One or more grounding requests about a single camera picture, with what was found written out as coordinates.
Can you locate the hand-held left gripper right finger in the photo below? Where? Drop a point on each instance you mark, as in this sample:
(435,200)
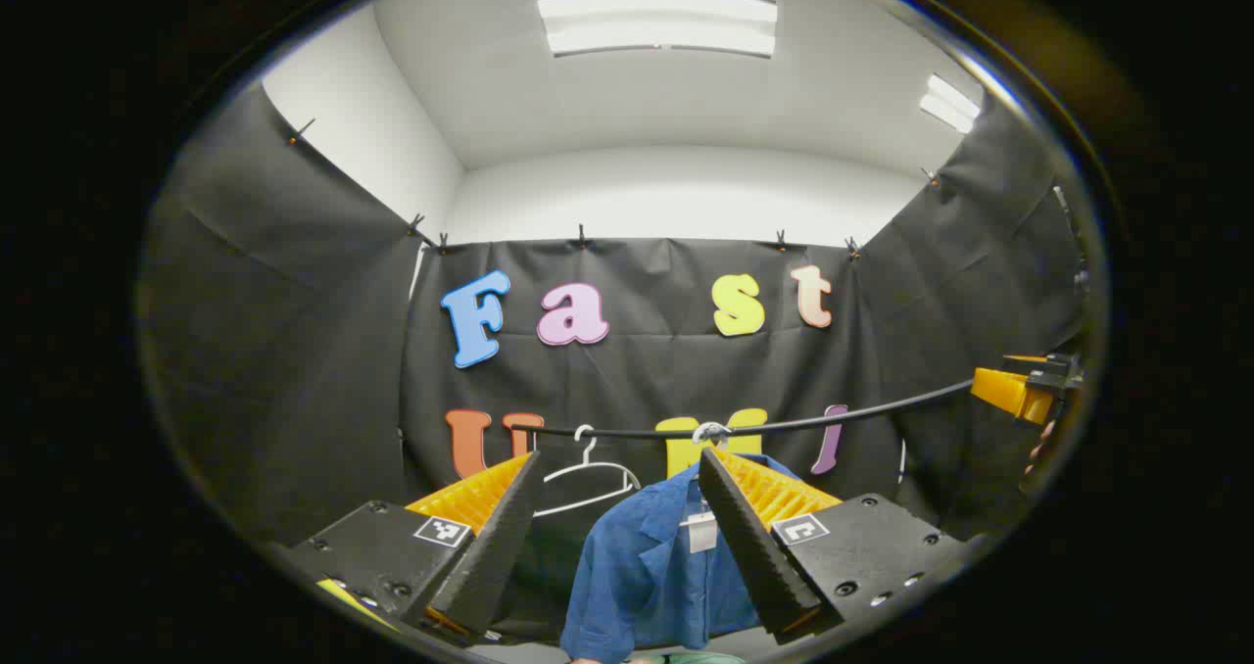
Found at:
(754,556)

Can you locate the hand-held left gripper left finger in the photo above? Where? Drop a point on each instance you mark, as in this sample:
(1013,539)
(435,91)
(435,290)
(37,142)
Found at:
(495,556)

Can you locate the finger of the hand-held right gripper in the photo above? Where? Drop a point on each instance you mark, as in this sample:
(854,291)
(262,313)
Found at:
(1029,359)
(1009,392)

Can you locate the mint green laundry hamper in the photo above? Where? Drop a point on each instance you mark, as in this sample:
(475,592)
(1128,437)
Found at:
(696,658)

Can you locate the black clothes rack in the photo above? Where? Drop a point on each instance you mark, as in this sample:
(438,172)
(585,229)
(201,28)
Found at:
(833,419)

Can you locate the small ceiling light panel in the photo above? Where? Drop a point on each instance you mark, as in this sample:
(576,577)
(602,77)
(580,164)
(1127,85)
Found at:
(948,104)

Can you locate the black backdrop cloth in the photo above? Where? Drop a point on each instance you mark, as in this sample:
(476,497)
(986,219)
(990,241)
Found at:
(294,351)

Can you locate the large ceiling light panel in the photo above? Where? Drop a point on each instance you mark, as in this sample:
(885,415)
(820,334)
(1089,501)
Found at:
(656,20)

